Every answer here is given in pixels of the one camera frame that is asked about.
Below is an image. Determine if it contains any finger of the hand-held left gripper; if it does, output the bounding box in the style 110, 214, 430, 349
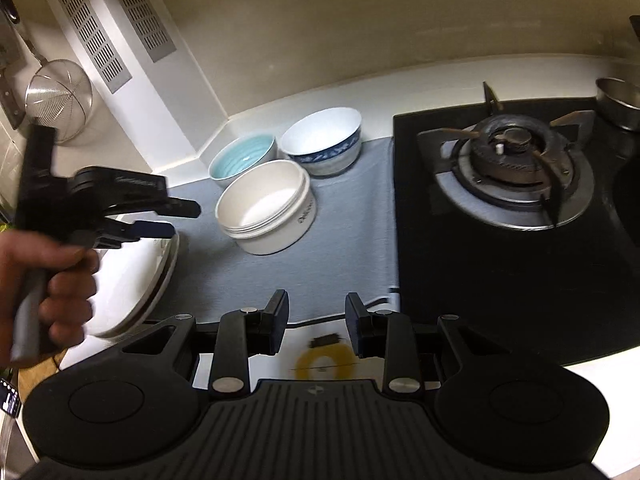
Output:
105, 197, 202, 222
74, 220, 177, 251

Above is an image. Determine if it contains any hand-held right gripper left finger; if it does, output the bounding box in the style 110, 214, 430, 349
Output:
102, 289, 292, 402

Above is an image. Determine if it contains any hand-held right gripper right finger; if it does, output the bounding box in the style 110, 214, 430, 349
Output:
345, 291, 543, 397

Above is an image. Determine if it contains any oval white floral plate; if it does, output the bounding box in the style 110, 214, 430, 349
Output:
92, 232, 182, 340

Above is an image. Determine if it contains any light blue ribbed bowl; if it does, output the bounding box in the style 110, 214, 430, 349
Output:
207, 134, 278, 190

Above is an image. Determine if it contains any cream straight-sided bowl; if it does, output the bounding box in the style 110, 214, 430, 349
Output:
215, 159, 318, 256

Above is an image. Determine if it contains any white bowl with blue pattern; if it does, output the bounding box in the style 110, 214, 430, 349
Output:
277, 106, 363, 177

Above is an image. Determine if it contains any person's left hand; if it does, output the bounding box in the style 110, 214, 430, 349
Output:
0, 232, 99, 361

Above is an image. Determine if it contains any grey dish mat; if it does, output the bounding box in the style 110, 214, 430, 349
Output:
145, 135, 403, 328

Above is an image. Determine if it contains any black glass gas cooktop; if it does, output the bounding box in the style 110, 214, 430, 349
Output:
392, 95, 640, 367

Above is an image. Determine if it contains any hanging metal kitchen utensil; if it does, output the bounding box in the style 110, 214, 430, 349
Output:
0, 0, 28, 131

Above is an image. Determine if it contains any grey metal vent grille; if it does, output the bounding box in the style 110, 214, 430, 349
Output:
100, 0, 177, 63
54, 0, 133, 94

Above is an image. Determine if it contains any black cast iron pan support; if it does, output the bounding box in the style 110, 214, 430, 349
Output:
417, 81, 598, 231

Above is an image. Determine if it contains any stainless steel pot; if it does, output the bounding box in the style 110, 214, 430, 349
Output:
595, 77, 640, 133

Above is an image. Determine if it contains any wire mesh strainer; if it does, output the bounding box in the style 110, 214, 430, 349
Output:
15, 22, 94, 145

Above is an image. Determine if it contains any gas burner with steel ring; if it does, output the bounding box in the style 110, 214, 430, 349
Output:
432, 115, 596, 228

